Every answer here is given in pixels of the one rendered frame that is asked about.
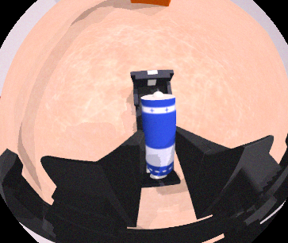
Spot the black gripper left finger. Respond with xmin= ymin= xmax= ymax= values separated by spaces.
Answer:
xmin=40 ymin=128 xmax=146 ymax=227

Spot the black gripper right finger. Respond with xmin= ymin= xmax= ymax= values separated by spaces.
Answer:
xmin=175 ymin=125 xmax=274 ymax=220

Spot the blue and white battery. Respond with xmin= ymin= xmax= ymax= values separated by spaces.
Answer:
xmin=140 ymin=92 xmax=176 ymax=176

